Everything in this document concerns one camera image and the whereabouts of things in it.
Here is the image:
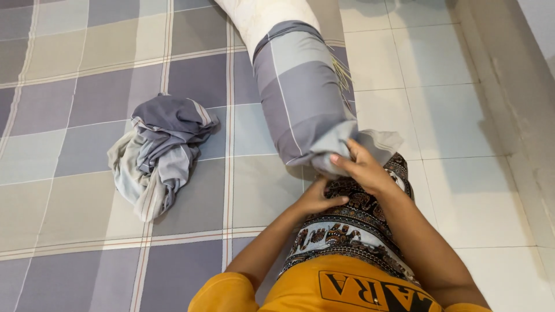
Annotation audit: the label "mustard yellow t-shirt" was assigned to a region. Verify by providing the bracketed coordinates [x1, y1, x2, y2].
[188, 254, 493, 312]

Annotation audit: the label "grey checked bed sheet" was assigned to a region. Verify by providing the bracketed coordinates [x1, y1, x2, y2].
[0, 0, 357, 312]

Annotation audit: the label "yellow broom bristles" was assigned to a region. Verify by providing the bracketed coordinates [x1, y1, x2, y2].
[326, 43, 353, 92]

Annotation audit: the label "grey checked bolster cover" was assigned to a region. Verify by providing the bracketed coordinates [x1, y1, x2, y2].
[253, 20, 404, 179]

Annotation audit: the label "patterned elephant print trousers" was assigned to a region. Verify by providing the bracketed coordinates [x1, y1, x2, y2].
[277, 152, 420, 287]

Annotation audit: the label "person's left hand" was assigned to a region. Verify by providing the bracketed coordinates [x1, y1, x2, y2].
[297, 175, 350, 216]

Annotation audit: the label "white bolster pillow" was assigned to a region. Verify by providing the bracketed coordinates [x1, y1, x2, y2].
[214, 0, 321, 63]

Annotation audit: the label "person's right hand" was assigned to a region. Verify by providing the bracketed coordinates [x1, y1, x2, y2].
[330, 139, 399, 197]

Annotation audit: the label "crumpled grey checked pillowcase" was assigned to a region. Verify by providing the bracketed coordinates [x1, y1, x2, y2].
[107, 93, 220, 223]

